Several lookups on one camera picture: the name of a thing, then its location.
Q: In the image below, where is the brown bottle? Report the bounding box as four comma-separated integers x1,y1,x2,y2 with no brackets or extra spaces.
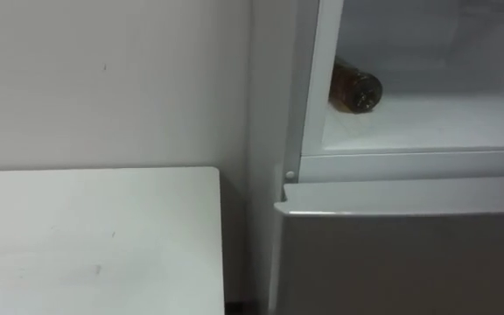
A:
327,56,384,116

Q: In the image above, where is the white desk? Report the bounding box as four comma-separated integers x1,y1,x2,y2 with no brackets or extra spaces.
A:
0,165,227,315

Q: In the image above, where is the grey fridge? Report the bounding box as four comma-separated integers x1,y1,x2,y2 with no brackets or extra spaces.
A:
267,0,504,315

